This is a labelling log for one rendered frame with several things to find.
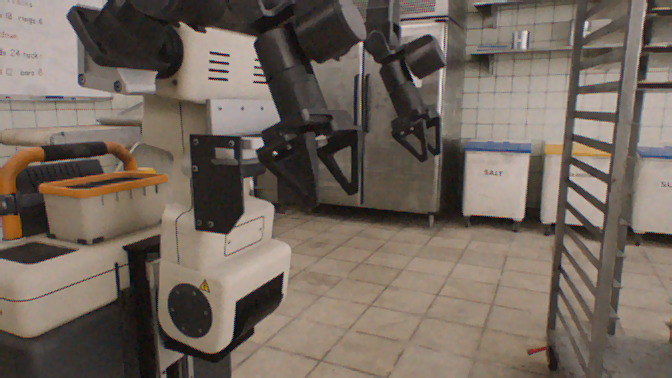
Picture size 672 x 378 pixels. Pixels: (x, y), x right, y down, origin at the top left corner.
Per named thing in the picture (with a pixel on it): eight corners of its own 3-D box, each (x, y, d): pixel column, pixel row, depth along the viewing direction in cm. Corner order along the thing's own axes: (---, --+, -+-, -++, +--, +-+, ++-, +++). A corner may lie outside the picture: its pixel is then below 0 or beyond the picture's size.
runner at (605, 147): (638, 159, 120) (640, 148, 119) (626, 159, 121) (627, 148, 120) (579, 141, 181) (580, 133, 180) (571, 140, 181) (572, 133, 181)
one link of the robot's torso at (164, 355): (139, 364, 95) (129, 251, 91) (226, 309, 120) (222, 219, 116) (243, 399, 84) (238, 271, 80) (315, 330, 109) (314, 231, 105)
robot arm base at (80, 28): (138, 26, 70) (62, 11, 59) (167, -12, 66) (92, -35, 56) (167, 72, 69) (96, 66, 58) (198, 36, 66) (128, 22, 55)
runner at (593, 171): (634, 193, 122) (635, 182, 121) (622, 192, 122) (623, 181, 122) (576, 163, 182) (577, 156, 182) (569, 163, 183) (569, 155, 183)
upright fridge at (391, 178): (455, 211, 468) (466, 0, 430) (435, 233, 387) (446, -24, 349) (333, 199, 526) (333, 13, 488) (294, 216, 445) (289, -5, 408)
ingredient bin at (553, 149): (537, 237, 378) (544, 145, 364) (538, 219, 435) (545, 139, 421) (613, 245, 356) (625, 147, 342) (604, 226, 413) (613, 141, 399)
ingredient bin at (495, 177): (458, 228, 404) (462, 142, 390) (467, 213, 462) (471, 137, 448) (524, 235, 383) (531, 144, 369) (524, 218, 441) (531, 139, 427)
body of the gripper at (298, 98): (353, 124, 56) (333, 68, 56) (310, 125, 47) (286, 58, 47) (312, 143, 59) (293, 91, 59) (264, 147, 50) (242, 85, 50)
